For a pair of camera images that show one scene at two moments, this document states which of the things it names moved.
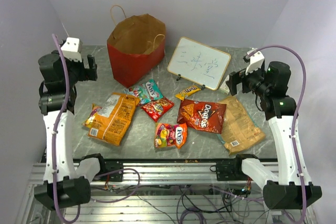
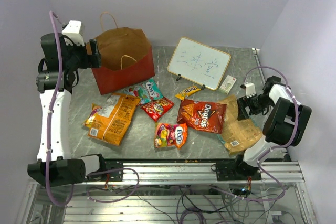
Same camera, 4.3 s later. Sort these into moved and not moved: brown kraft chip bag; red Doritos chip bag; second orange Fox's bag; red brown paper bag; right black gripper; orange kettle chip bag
Moved: right black gripper; red brown paper bag
Not moved: orange kettle chip bag; second orange Fox's bag; brown kraft chip bag; red Doritos chip bag
